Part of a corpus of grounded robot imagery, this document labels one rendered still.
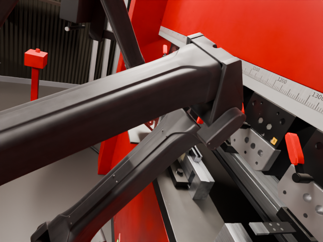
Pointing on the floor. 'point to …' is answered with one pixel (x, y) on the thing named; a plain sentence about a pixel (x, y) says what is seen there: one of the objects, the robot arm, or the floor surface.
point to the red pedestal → (40, 64)
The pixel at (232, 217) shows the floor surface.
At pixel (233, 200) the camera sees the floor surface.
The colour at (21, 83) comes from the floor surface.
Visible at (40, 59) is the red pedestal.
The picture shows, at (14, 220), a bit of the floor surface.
